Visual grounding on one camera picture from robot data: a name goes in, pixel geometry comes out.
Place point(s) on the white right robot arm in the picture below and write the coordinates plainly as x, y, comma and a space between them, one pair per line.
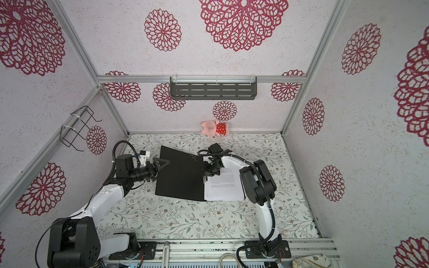
259, 187

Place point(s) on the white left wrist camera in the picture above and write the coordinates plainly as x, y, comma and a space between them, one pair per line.
144, 156

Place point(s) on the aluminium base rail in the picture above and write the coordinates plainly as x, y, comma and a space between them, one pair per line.
214, 253

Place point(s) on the teal folder with black inside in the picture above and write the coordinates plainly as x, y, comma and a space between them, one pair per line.
183, 178

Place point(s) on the pink plush pig toy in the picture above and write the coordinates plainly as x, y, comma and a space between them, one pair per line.
215, 128

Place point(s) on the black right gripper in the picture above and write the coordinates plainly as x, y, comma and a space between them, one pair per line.
205, 171

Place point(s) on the grey slotted wall shelf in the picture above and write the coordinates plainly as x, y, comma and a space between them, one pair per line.
215, 89

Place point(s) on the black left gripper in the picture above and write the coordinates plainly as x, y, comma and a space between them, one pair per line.
153, 172

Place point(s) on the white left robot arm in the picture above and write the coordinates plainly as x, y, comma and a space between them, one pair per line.
74, 241

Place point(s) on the black wire wall rack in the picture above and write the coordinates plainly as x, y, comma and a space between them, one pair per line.
70, 132

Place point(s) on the patterned cloth pouch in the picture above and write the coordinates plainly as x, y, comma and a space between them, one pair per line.
313, 261

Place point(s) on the white printed paper sheet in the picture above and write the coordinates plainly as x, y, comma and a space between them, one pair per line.
224, 187

